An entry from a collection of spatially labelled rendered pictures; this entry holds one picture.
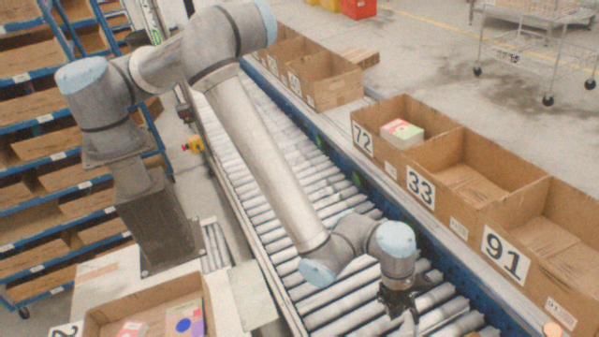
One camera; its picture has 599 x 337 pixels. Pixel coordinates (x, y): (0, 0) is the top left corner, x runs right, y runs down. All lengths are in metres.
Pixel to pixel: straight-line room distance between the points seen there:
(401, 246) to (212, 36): 0.61
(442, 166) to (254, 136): 0.95
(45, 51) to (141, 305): 1.29
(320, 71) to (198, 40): 1.70
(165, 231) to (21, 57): 1.11
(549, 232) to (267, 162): 0.94
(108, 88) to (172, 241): 0.61
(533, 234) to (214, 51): 1.07
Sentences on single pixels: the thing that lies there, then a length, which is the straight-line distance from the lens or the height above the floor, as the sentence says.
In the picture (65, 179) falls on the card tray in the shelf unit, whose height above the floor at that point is 0.78.
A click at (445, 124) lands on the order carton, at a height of 1.01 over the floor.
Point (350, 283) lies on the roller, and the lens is 1.42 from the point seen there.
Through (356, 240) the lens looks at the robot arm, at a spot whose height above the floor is 1.15.
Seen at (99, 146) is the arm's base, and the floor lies 1.29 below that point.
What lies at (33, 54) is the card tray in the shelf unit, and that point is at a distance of 2.33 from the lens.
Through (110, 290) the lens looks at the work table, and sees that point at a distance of 1.76.
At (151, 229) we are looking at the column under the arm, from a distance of 1.62.
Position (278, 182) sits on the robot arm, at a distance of 0.88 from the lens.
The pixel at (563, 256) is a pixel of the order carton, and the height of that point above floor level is 0.88.
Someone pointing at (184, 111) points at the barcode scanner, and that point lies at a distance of 2.05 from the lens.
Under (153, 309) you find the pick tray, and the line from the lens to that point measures 1.58.
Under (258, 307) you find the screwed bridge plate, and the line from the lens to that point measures 1.42.
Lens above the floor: 1.85
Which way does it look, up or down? 38 degrees down
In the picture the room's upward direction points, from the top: 10 degrees counter-clockwise
